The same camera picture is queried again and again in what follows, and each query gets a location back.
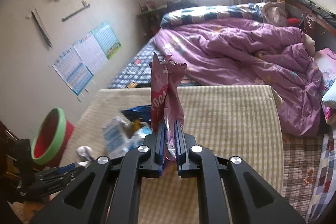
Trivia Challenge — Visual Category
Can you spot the dark wooden chair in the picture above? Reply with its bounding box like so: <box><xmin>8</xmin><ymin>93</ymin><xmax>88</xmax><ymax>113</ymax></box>
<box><xmin>0</xmin><ymin>120</ymin><xmax>40</xmax><ymax>182</ymax></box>

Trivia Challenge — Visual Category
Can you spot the green chart wall poster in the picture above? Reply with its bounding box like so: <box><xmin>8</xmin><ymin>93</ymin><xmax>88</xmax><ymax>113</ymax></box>
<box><xmin>91</xmin><ymin>21</ymin><xmax>122</xmax><ymax>60</ymax></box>

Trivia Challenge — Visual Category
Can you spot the white chart wall poster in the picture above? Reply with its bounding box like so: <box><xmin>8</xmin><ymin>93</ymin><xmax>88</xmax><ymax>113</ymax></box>
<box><xmin>73</xmin><ymin>32</ymin><xmax>109</xmax><ymax>75</ymax></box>

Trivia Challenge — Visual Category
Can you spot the yellow biscuit wrapper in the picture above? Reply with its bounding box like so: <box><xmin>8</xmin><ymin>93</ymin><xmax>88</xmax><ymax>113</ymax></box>
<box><xmin>131</xmin><ymin>119</ymin><xmax>145</xmax><ymax>130</ymax></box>

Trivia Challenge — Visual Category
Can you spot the dark wall rail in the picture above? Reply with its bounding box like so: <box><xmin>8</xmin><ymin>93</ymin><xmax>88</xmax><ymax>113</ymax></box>
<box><xmin>62</xmin><ymin>0</ymin><xmax>91</xmax><ymax>22</ymax></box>

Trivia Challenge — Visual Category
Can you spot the blue patchwork quilt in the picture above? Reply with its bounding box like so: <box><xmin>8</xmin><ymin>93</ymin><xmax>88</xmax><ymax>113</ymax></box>
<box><xmin>160</xmin><ymin>3</ymin><xmax>268</xmax><ymax>29</ymax></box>

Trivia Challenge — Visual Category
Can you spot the blue chart wall poster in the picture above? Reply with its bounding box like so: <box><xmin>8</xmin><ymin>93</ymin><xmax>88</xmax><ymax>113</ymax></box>
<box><xmin>51</xmin><ymin>47</ymin><xmax>94</xmax><ymax>96</ymax></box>

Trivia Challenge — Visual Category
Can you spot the pink snack wrapper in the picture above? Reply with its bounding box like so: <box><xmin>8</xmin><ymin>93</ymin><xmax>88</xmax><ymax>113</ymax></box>
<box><xmin>150</xmin><ymin>52</ymin><xmax>187</xmax><ymax>161</ymax></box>

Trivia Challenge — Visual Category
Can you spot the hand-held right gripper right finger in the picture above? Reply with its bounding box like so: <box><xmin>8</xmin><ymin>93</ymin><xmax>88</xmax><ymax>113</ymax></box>
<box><xmin>175</xmin><ymin>121</ymin><xmax>306</xmax><ymax>224</ymax></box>

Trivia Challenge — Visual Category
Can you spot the checkered patchwork sheet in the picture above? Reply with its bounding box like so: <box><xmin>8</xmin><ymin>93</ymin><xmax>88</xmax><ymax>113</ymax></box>
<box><xmin>304</xmin><ymin>124</ymin><xmax>336</xmax><ymax>224</ymax></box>

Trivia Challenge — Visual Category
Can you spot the dark blue snack wrapper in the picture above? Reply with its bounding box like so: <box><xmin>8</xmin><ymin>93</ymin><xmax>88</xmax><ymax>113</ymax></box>
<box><xmin>120</xmin><ymin>105</ymin><xmax>152</xmax><ymax>123</ymax></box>

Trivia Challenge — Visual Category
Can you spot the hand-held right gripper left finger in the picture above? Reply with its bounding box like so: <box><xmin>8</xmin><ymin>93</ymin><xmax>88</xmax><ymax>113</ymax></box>
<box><xmin>30</xmin><ymin>122</ymin><xmax>166</xmax><ymax>224</ymax></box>

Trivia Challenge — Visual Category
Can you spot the purple duvet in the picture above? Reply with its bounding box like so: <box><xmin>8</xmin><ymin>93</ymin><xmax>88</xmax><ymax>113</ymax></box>
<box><xmin>154</xmin><ymin>18</ymin><xmax>323</xmax><ymax>136</ymax></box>

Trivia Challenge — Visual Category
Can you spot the white paper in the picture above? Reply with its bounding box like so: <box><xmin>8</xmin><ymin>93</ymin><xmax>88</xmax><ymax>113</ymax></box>
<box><xmin>76</xmin><ymin>146</ymin><xmax>94</xmax><ymax>161</ymax></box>

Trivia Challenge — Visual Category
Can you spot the red bin with green rim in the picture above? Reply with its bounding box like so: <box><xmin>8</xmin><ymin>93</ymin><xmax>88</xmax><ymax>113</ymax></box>
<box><xmin>30</xmin><ymin>108</ymin><xmax>76</xmax><ymax>167</ymax></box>

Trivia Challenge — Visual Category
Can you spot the cream clothes pile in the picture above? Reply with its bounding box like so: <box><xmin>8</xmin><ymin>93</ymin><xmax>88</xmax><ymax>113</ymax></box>
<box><xmin>262</xmin><ymin>1</ymin><xmax>288</xmax><ymax>26</ymax></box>

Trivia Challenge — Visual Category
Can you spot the crushed blue white carton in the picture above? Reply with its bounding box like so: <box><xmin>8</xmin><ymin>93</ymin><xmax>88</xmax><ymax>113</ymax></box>
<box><xmin>129</xmin><ymin>126</ymin><xmax>153</xmax><ymax>147</ymax></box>

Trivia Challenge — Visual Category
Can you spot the beige striped table cover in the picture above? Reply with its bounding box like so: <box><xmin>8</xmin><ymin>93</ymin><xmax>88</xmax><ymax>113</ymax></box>
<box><xmin>50</xmin><ymin>85</ymin><xmax>285</xmax><ymax>224</ymax></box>

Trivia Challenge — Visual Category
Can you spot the small dark desk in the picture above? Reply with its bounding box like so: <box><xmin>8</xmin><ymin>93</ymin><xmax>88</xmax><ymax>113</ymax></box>
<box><xmin>136</xmin><ymin>2</ymin><xmax>168</xmax><ymax>38</ymax></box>

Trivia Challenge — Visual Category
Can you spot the dark wooden headboard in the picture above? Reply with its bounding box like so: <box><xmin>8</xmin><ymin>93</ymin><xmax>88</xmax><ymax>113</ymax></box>
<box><xmin>285</xmin><ymin>0</ymin><xmax>336</xmax><ymax>52</ymax></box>

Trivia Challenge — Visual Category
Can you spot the light blue pillow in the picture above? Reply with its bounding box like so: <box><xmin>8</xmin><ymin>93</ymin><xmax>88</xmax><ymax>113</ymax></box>
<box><xmin>322</xmin><ymin>82</ymin><xmax>336</xmax><ymax>109</ymax></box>

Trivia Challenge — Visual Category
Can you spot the blue plaid bed sheet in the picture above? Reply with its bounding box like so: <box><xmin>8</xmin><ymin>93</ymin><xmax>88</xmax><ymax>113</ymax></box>
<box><xmin>107</xmin><ymin>38</ymin><xmax>189</xmax><ymax>89</ymax></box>

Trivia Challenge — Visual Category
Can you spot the pink printed pillow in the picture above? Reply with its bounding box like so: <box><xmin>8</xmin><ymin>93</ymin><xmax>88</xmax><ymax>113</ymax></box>
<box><xmin>314</xmin><ymin>48</ymin><xmax>336</xmax><ymax>119</ymax></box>

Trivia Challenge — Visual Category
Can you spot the dark hanging wall strip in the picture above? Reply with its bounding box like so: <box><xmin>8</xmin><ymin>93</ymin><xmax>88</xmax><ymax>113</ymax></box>
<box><xmin>26</xmin><ymin>8</ymin><xmax>53</xmax><ymax>50</ymax></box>

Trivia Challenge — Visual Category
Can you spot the brown quilted mattress pad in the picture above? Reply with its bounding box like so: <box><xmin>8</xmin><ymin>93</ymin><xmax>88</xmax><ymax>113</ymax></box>
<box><xmin>282</xmin><ymin>132</ymin><xmax>328</xmax><ymax>211</ymax></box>

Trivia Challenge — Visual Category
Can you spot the white milk carton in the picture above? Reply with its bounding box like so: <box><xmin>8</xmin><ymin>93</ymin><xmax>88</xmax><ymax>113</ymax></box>
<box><xmin>101</xmin><ymin>116</ymin><xmax>132</xmax><ymax>160</ymax></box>

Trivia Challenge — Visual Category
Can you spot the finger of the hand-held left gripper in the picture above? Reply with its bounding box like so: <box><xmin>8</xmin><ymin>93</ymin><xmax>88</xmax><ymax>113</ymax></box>
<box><xmin>35</xmin><ymin>163</ymin><xmax>84</xmax><ymax>180</ymax></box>
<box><xmin>39</xmin><ymin>171</ymin><xmax>79</xmax><ymax>189</ymax></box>

